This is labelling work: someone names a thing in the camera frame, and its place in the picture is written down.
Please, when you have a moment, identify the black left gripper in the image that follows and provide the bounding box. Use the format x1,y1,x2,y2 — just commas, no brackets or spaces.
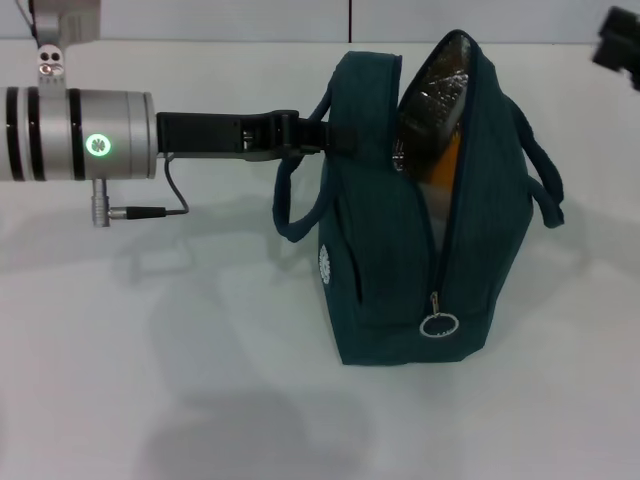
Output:
155,108,362,165

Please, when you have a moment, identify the orange pear with stem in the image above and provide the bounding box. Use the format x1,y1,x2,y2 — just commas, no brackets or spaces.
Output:
430,130,462,187

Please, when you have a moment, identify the dark blue fabric lunch bag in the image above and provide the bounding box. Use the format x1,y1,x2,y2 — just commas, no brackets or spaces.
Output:
271,30,566,367

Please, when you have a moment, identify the left arm cable with plug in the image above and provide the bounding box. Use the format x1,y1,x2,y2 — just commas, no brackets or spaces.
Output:
90,151,191,229

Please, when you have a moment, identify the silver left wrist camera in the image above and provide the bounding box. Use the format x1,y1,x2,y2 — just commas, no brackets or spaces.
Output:
27,0,102,100

